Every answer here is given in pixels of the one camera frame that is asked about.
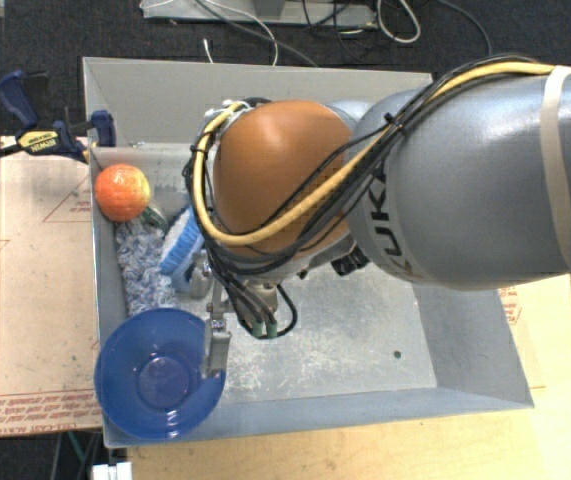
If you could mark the small green glass object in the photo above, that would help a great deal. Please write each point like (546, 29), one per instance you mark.
(157, 216)

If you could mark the brown cardboard board red print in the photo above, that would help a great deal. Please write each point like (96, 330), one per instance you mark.
(45, 278)

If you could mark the blue plastic bowl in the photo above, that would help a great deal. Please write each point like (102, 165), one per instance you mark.
(157, 383)

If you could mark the blue and white woolly cloth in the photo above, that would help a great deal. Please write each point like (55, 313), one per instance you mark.
(142, 273)

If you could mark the orange-red toy apple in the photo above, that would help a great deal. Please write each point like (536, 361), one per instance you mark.
(121, 192)

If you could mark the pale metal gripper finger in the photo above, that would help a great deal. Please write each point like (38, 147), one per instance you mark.
(217, 350)
(199, 282)

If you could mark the blue and white brush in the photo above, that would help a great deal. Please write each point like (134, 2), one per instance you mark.
(181, 242)

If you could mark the grey metal bin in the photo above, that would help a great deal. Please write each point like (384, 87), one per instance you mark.
(355, 348)

